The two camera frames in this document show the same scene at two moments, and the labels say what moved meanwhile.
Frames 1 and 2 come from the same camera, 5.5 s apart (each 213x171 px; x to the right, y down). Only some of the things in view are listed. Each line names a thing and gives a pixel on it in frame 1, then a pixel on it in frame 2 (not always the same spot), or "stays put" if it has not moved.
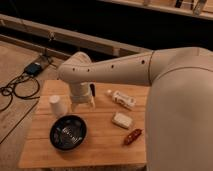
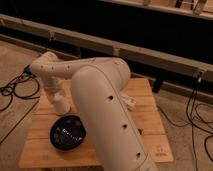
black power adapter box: [33, 68] stays put
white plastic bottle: [121, 99] stays put
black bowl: [68, 132] stays put
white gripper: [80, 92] to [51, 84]
